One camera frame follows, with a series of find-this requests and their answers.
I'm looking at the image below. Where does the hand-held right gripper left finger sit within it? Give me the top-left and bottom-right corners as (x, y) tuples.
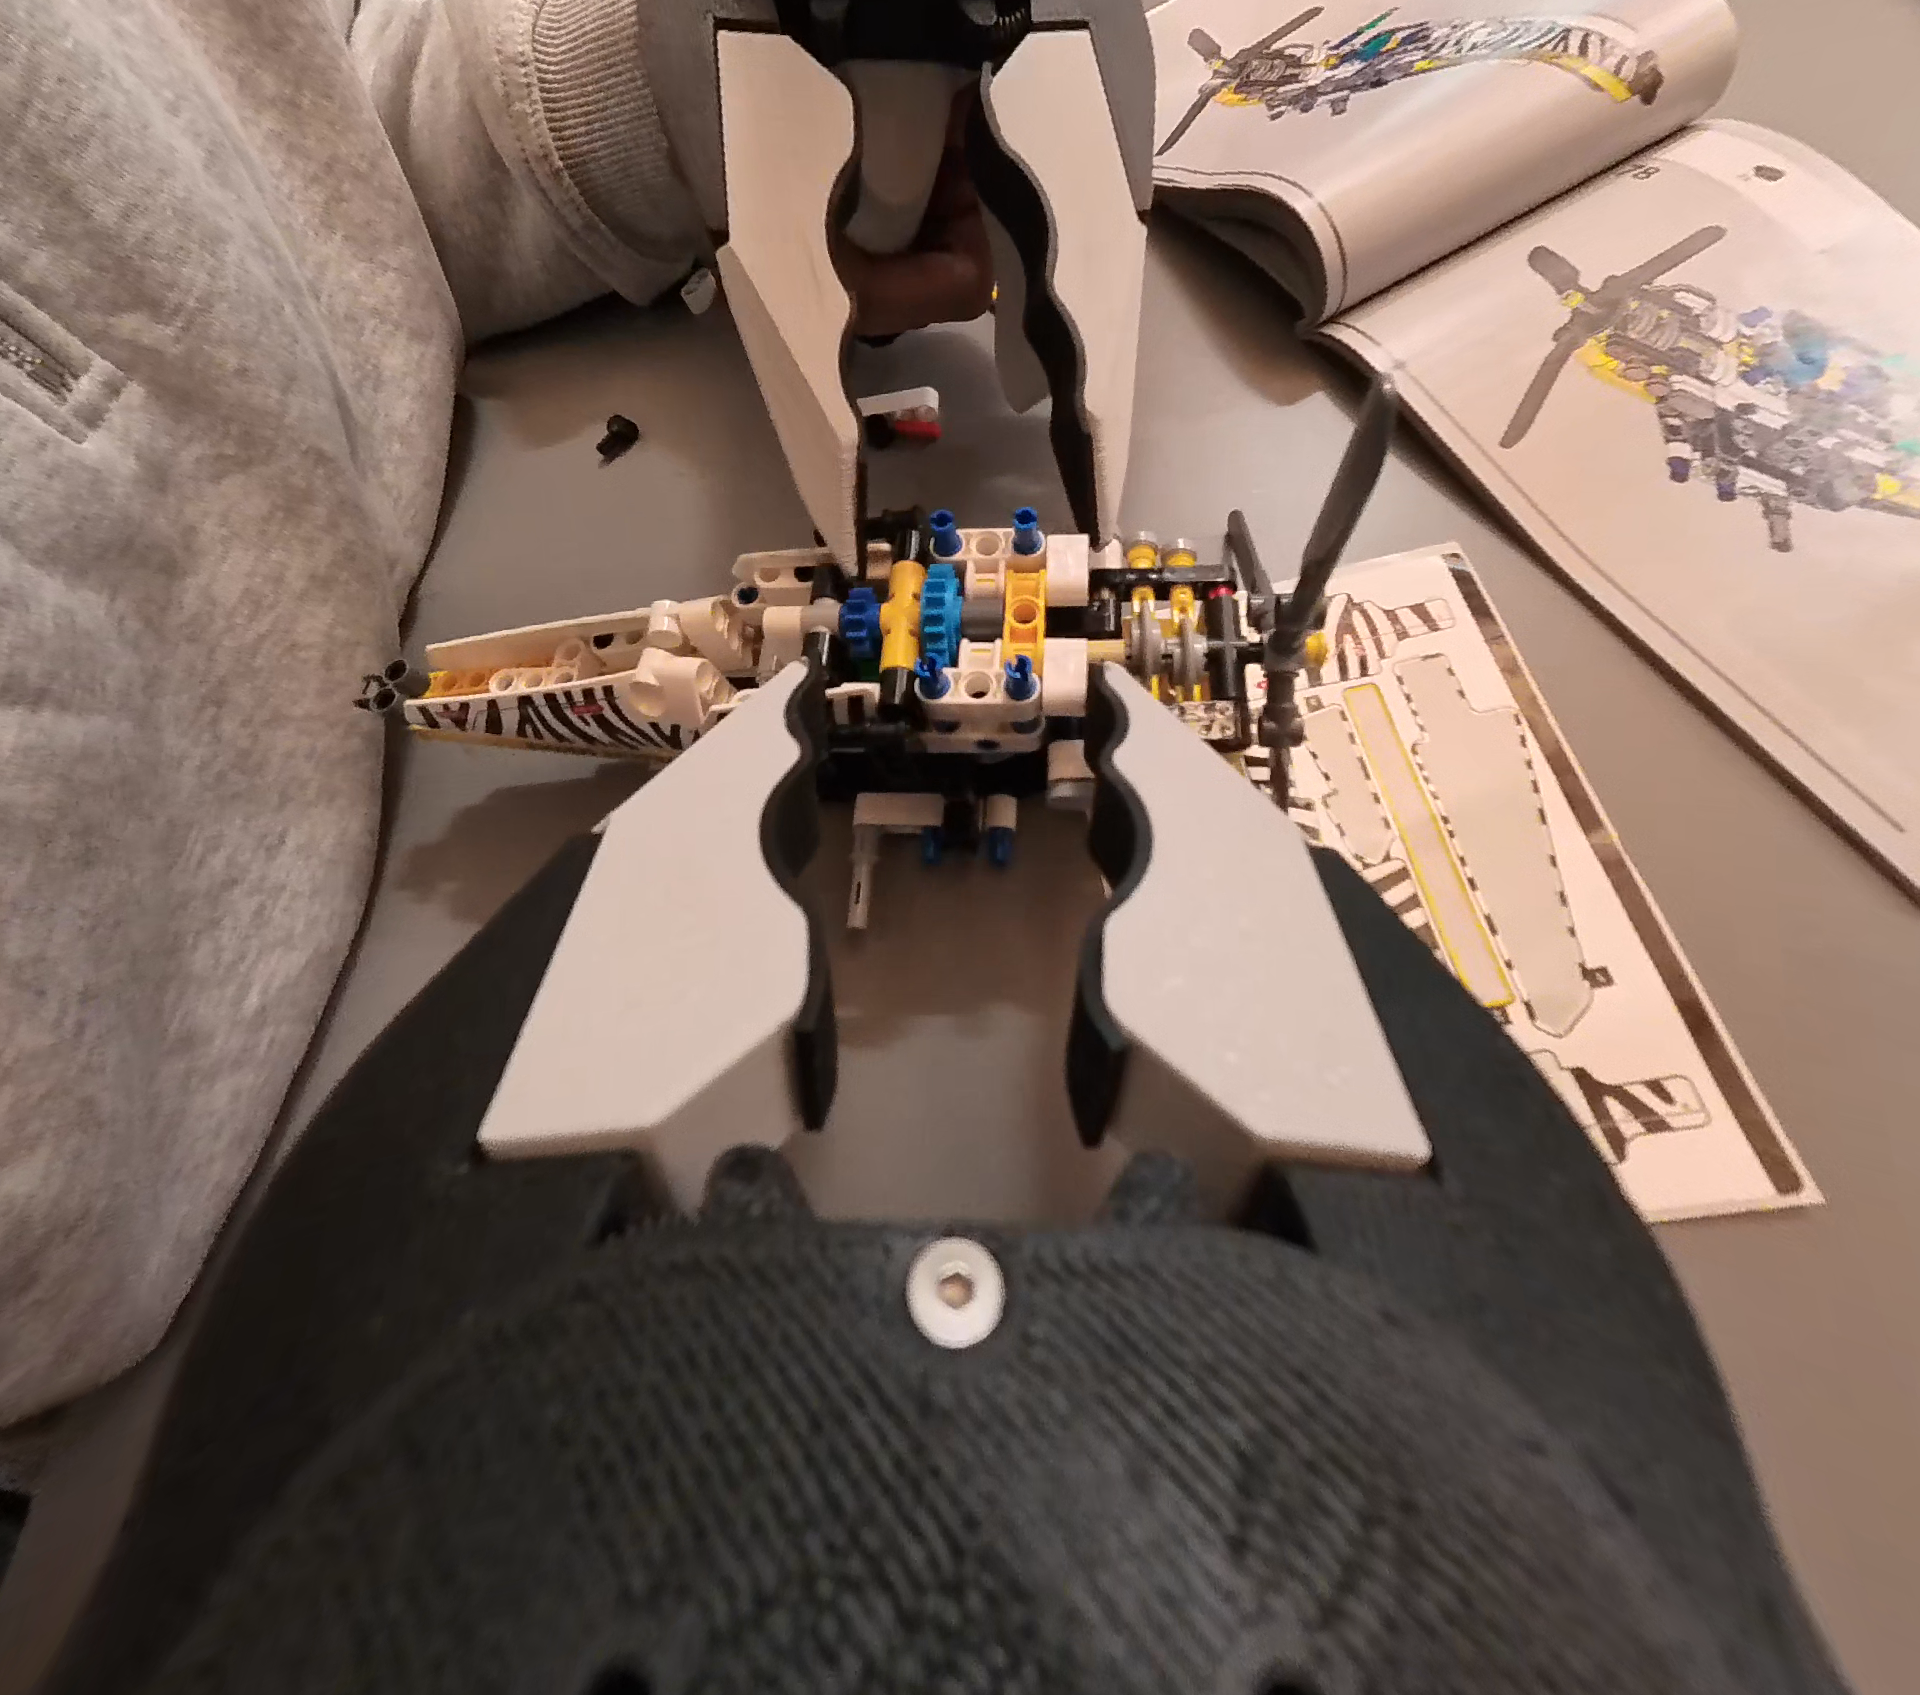
(476, 659), (837, 1216)

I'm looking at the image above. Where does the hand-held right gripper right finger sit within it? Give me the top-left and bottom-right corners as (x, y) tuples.
(1067, 671), (1438, 1218)

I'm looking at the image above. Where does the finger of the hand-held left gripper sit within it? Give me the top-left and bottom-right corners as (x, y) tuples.
(714, 19), (871, 575)
(977, 23), (1128, 539)

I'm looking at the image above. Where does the lego helicopter model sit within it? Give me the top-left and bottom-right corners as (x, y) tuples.
(356, 371), (1407, 935)

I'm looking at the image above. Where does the lego instruction booklet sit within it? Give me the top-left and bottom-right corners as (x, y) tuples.
(1145, 0), (1920, 899)

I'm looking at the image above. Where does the person's left forearm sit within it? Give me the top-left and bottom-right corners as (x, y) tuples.
(348, 0), (725, 343)

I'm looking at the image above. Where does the person's left hand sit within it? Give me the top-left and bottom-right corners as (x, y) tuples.
(827, 209), (1001, 341)

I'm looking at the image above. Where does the zebra striped sticker sheet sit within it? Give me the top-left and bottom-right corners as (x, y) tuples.
(1199, 541), (1827, 1224)

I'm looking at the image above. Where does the person's grey hoodie torso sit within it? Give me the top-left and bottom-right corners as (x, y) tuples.
(0, 0), (469, 1432)

